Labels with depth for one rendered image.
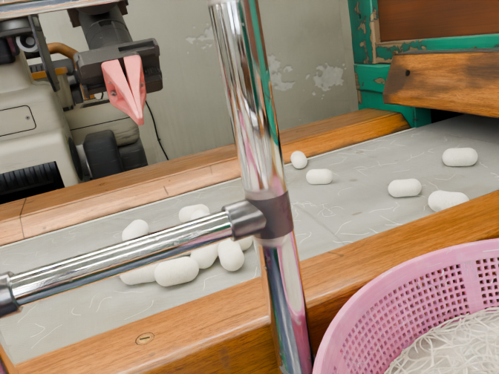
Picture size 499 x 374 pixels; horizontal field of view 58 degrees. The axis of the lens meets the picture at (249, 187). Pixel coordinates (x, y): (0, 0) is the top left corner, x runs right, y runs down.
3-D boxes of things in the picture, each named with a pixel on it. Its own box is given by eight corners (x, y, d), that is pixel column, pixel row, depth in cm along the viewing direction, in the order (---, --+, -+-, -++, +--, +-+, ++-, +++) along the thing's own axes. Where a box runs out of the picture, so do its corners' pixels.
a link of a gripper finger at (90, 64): (158, 96, 51) (135, 43, 55) (93, 111, 49) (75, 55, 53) (162, 135, 56) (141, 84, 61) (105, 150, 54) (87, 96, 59)
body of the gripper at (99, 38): (160, 46, 56) (143, 10, 59) (75, 64, 53) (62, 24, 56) (163, 84, 61) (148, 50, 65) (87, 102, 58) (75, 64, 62)
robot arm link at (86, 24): (122, 24, 66) (83, 33, 65) (111, -19, 60) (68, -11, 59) (135, 54, 63) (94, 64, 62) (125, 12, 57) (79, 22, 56)
